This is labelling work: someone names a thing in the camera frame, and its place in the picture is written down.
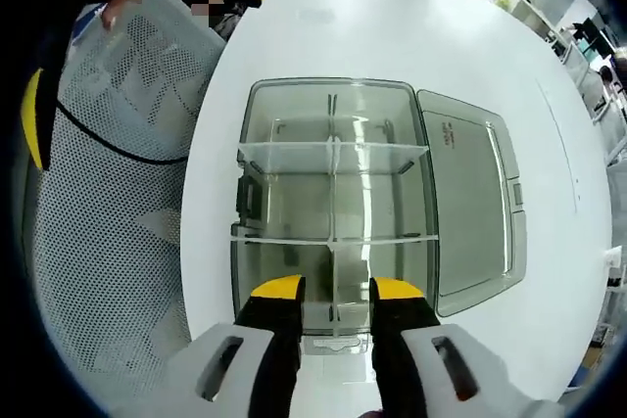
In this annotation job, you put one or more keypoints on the clear plastic organizer box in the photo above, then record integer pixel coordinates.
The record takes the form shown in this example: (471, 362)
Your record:
(465, 193)

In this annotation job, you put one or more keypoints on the person's right hand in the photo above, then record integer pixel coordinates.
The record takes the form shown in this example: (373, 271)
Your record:
(374, 414)

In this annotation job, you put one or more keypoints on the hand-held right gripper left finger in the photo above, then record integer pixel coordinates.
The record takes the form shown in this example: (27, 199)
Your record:
(220, 369)

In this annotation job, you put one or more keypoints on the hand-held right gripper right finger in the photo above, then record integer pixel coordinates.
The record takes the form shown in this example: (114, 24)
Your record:
(441, 374)

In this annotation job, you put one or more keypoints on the person's left hand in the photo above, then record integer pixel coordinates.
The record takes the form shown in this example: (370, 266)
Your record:
(111, 15)

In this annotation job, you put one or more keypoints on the grey mesh office chair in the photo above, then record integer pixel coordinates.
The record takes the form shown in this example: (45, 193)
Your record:
(112, 193)

